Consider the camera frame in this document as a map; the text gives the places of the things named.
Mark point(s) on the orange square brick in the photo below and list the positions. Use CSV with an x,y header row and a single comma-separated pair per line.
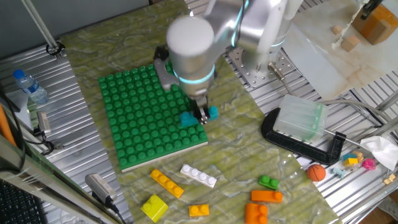
x,y
256,214

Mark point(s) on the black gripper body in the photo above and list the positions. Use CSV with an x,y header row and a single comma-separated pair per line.
x,y
199,102

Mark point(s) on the black keyboard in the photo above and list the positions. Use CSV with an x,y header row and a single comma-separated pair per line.
x,y
17,205

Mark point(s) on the white crumpled tissue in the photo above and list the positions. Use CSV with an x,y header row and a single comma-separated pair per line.
x,y
381,151

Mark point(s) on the teal four-stud brick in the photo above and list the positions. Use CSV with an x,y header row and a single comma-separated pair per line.
x,y
186,119

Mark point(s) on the large wooden cube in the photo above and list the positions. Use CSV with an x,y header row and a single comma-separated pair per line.
x,y
350,43

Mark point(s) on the amber four-stud brick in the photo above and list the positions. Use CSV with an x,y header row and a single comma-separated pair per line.
x,y
166,183

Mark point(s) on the metal frame bar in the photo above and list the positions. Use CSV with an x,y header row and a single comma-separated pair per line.
x,y
46,180

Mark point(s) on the green studded baseplate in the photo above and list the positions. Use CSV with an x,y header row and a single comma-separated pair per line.
x,y
140,124

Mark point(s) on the yellow small block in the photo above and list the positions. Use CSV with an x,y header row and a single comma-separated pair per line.
x,y
350,161

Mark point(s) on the white four-stud brick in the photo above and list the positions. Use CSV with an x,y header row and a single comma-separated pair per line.
x,y
199,176

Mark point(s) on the amber two-stud brick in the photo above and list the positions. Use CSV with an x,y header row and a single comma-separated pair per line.
x,y
199,211

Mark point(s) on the white marble pattern sheet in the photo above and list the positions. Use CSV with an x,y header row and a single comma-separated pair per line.
x,y
326,62

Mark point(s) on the teal small block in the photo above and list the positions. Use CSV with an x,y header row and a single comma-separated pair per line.
x,y
348,155

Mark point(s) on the gray wrist camera bracket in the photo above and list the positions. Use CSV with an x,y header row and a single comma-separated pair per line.
x,y
163,77

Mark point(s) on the metal tripod pole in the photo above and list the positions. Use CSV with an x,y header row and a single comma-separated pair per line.
x,y
40,26

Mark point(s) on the green two-stud brick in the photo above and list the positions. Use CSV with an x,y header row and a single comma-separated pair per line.
x,y
269,183

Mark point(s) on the small gray camera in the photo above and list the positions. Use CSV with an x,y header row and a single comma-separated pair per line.
x,y
43,123

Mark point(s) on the light blue small toy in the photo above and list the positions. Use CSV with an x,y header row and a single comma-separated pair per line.
x,y
338,172

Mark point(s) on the brown cardboard box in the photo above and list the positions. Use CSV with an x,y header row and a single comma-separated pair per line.
x,y
377,26

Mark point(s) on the aluminium arm base plate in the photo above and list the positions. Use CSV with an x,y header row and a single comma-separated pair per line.
x,y
248,74

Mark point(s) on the translucent plastic box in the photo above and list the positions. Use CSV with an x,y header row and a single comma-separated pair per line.
x,y
300,118

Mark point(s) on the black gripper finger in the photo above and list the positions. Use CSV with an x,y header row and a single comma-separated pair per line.
x,y
204,115
196,113

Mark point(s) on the gray camera with label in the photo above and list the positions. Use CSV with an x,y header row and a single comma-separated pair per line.
x,y
100,186

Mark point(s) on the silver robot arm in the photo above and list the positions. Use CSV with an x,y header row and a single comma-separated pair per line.
x,y
189,37

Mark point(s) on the tan small block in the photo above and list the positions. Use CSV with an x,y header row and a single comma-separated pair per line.
x,y
359,155

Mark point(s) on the small basketball toy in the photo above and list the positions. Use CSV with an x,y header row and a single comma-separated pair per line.
x,y
316,173

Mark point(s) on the lime yellow square brick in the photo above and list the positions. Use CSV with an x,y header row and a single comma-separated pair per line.
x,y
154,209

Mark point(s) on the pink small toy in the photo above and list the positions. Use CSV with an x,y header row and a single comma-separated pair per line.
x,y
369,164

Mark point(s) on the orange long brick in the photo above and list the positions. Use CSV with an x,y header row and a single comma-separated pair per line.
x,y
265,197

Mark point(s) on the clear water bottle blue cap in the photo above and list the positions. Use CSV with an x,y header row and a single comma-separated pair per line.
x,y
31,87

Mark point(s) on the black C-clamp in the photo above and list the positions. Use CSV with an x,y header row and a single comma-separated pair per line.
x,y
298,149

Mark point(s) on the green marble pattern mat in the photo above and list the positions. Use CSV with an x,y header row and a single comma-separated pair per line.
x,y
233,149

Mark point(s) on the small wooden cube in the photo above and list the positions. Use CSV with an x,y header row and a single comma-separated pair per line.
x,y
337,30

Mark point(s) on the orange pole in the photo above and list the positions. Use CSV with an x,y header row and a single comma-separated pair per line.
x,y
6,127

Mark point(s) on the small wooden piece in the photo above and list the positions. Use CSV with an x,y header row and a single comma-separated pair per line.
x,y
389,179

